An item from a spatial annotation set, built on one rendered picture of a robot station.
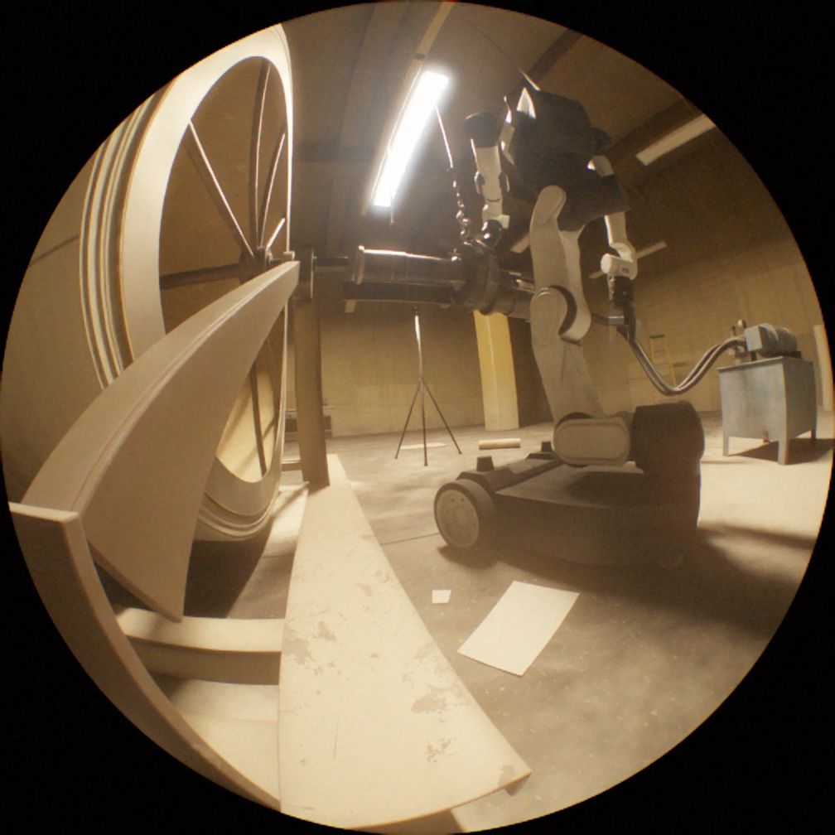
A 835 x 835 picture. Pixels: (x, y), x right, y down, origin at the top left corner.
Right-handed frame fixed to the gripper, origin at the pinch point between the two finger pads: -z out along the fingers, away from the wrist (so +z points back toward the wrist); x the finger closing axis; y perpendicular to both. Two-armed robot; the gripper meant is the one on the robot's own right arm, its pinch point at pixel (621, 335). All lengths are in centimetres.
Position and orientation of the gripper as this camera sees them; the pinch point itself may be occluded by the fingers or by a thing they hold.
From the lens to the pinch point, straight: 103.9
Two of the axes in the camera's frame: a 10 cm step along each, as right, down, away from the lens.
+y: -10.0, 0.1, 0.2
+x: 0.2, -2.8, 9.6
